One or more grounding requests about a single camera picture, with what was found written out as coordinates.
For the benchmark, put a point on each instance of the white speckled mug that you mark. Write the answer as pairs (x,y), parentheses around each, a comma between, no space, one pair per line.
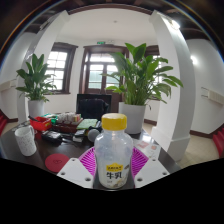
(25,141)

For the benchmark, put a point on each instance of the green exit sign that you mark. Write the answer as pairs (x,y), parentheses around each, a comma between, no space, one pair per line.
(100,42)

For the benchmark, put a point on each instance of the dark red basket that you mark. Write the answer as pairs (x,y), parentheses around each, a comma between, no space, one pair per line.
(66,127)

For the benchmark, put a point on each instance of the small potted green plant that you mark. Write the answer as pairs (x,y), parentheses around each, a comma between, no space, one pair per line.
(36,83)

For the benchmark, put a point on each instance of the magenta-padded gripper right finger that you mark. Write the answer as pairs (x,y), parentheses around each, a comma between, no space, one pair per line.
(151,170)

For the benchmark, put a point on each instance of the red staircase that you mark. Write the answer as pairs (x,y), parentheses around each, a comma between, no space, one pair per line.
(2,121)
(220,141)

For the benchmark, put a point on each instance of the brown-framed window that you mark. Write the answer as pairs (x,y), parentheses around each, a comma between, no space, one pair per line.
(154,51)
(58,68)

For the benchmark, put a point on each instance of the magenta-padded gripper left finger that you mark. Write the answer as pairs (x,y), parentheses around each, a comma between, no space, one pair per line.
(75,170)

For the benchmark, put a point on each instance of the brown glazed double door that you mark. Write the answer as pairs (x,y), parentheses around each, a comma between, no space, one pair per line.
(96,75)

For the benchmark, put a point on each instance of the flat round red coaster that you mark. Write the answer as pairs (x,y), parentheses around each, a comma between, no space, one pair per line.
(56,162)

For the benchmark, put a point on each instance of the white wall radiator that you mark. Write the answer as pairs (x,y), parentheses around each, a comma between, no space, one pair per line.
(6,85)
(215,96)

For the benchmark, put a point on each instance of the large potted green plant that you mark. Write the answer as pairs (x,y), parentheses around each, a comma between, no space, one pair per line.
(140,76)

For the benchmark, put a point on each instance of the black handheld device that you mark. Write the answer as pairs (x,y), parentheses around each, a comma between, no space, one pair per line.
(51,136)

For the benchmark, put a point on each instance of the grey foam-head microphone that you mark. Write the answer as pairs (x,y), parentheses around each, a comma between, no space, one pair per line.
(93,135)

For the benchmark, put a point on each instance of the yellow-capped clear milk bottle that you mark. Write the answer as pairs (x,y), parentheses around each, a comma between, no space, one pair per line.
(113,156)

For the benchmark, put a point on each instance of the black office chair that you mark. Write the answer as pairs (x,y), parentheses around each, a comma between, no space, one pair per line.
(92,106)

